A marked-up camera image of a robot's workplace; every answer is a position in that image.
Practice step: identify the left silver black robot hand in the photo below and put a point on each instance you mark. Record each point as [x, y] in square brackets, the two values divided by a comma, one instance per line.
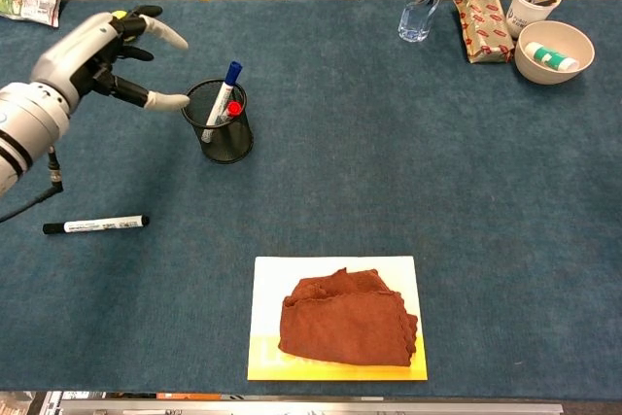
[73, 53]

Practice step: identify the blue-capped white marker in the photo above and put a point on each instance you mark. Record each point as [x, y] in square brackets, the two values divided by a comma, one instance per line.
[223, 89]

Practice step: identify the black-capped white marker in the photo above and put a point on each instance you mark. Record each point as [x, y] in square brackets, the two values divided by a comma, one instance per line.
[97, 224]

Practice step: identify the black mesh pen cup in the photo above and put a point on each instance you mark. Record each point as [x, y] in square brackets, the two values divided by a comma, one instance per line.
[233, 148]

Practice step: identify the red-capped white marker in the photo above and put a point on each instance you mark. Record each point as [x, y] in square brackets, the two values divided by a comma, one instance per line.
[234, 108]

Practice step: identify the blue felt table cover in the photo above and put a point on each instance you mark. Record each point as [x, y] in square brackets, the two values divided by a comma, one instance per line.
[389, 167]

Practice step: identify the brown folded cloth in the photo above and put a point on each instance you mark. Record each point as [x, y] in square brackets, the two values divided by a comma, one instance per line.
[345, 322]

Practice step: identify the gold red-printed snack package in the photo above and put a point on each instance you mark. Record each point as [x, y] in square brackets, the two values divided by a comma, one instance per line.
[486, 26]

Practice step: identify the white paper cup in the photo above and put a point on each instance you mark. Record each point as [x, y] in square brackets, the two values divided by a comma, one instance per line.
[522, 14]

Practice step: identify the beige bowl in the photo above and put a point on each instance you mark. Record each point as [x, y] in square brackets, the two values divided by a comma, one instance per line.
[534, 72]

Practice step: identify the white green glue stick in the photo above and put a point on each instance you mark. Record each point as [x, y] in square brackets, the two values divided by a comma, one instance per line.
[549, 56]

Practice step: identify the aluminium profile rail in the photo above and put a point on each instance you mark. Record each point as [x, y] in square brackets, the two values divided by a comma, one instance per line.
[291, 407]

